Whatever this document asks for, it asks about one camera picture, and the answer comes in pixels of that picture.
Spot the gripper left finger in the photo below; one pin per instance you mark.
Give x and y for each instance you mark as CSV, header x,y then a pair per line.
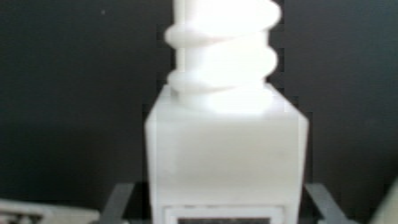
x,y
126,208

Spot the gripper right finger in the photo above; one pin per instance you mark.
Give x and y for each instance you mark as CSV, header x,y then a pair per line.
x,y
330,212

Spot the white L-shaped obstacle fence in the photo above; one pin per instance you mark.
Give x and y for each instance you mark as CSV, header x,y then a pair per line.
x,y
386,214

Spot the white table leg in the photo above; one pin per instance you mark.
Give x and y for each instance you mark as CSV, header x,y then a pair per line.
x,y
226,131

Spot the white marker base sheet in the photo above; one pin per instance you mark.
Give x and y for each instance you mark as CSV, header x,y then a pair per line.
x,y
34,213

